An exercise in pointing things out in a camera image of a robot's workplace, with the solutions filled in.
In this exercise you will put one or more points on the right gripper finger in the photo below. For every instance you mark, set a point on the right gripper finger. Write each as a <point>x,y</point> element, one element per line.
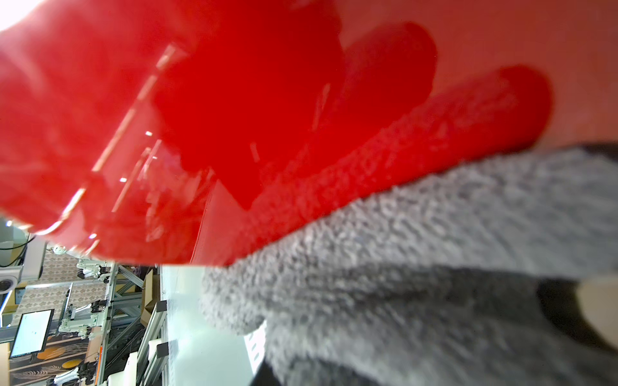
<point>559,305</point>

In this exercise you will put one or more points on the grey cleaning cloth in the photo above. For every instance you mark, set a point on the grey cleaning cloth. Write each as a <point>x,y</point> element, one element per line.
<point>434,283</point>

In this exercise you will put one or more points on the red coffee machine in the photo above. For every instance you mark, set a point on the red coffee machine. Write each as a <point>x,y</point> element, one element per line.
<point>198,132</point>

